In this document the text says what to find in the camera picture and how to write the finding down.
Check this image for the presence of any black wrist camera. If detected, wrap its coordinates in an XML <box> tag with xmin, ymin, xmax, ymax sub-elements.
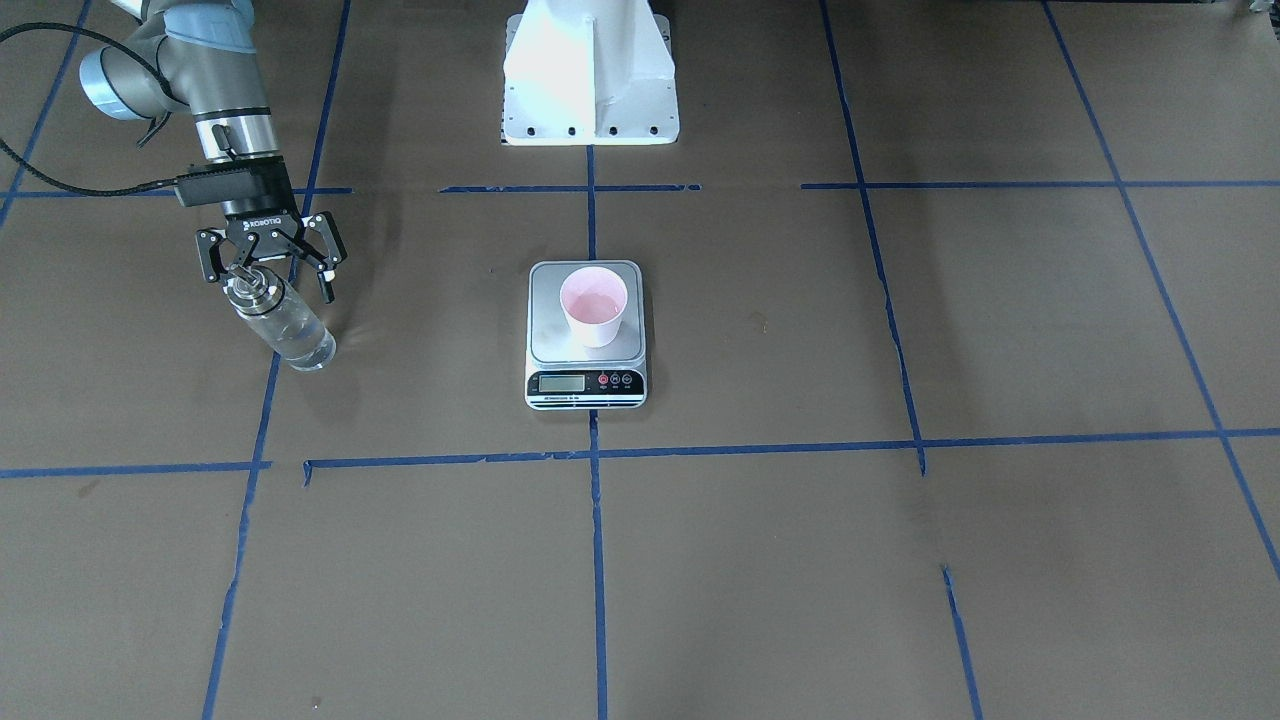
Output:
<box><xmin>175</xmin><ymin>158</ymin><xmax>298</xmax><ymax>217</ymax></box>

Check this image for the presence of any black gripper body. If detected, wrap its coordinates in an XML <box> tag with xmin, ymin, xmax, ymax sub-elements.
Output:
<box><xmin>221</xmin><ymin>196</ymin><xmax>305</xmax><ymax>266</ymax></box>

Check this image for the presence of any white digital kitchen scale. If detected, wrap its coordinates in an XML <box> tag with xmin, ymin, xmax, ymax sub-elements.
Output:
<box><xmin>524</xmin><ymin>260</ymin><xmax>649</xmax><ymax>411</ymax></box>

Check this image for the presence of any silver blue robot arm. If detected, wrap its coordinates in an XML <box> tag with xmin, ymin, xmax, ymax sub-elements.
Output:
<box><xmin>79</xmin><ymin>1</ymin><xmax>346</xmax><ymax>302</ymax></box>

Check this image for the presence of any clear glass sauce bottle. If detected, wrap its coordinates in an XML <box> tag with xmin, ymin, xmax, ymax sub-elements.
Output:
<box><xmin>224</xmin><ymin>265</ymin><xmax>337</xmax><ymax>372</ymax></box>

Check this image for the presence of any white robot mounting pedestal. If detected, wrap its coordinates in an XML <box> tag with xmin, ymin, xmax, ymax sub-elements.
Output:
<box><xmin>500</xmin><ymin>1</ymin><xmax>681</xmax><ymax>146</ymax></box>

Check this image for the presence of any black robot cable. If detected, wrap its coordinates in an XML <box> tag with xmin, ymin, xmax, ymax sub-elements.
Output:
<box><xmin>0</xmin><ymin>22</ymin><xmax>180</xmax><ymax>195</ymax></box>

